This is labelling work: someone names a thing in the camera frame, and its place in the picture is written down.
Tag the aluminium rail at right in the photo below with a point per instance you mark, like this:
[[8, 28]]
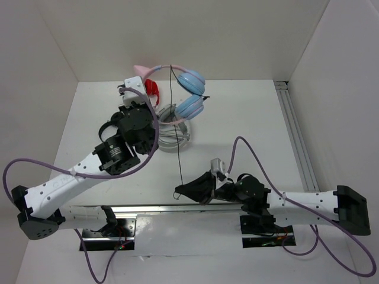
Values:
[[308, 178]]

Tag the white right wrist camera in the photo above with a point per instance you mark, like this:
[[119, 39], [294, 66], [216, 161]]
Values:
[[218, 170]]

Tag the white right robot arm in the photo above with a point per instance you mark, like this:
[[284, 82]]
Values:
[[343, 206]]

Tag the blue and pink headphones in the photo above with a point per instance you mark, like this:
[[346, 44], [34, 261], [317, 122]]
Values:
[[189, 80]]

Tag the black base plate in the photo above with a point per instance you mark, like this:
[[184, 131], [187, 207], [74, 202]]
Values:
[[114, 232], [256, 236]]

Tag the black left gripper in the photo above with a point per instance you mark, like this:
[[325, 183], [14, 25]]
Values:
[[124, 109]]

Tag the white headphones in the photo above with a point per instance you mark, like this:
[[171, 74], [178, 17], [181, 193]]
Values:
[[174, 132]]

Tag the aluminium rail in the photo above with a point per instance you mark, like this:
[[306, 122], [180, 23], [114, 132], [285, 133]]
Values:
[[308, 178], [126, 211]]

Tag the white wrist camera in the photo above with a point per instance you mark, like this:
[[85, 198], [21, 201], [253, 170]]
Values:
[[218, 170], [133, 92]]

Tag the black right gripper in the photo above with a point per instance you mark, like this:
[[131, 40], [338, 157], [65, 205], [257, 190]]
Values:
[[201, 189]]

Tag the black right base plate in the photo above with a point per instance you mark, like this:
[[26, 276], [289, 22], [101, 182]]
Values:
[[256, 236]]

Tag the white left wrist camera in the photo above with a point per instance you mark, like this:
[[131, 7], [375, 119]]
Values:
[[133, 92]]

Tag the aluminium rail at front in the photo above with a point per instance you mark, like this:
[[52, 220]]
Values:
[[126, 211]]

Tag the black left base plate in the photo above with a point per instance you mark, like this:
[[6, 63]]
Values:
[[114, 232]]

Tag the red headphones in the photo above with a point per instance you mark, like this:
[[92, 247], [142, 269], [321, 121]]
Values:
[[152, 90]]

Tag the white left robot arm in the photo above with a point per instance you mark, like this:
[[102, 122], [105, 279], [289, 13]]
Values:
[[43, 209]]

